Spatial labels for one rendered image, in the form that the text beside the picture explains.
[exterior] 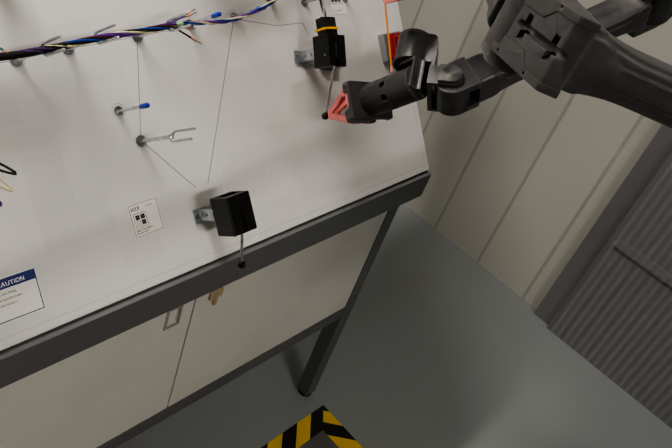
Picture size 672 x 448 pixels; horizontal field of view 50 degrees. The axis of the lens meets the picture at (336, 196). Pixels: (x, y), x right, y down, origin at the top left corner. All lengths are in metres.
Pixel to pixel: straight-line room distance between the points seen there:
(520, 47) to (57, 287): 0.70
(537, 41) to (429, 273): 2.09
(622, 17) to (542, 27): 0.59
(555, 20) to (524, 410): 1.92
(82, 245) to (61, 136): 0.16
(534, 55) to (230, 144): 0.67
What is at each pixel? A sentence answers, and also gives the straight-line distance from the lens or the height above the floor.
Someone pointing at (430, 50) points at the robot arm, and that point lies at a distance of 1.23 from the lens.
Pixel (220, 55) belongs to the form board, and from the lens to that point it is 1.26.
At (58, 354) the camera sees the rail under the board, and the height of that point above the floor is 0.82.
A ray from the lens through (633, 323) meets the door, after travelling 2.67.
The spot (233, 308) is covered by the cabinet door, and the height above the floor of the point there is 0.65.
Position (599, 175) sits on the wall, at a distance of 2.57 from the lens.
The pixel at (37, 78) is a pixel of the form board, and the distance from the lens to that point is 1.09.
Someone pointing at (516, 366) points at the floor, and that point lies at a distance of 2.61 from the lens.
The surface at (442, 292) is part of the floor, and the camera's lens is 2.71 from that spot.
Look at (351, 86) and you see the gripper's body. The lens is 1.23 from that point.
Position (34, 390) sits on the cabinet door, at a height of 0.69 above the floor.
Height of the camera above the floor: 1.72
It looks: 36 degrees down
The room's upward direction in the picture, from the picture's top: 21 degrees clockwise
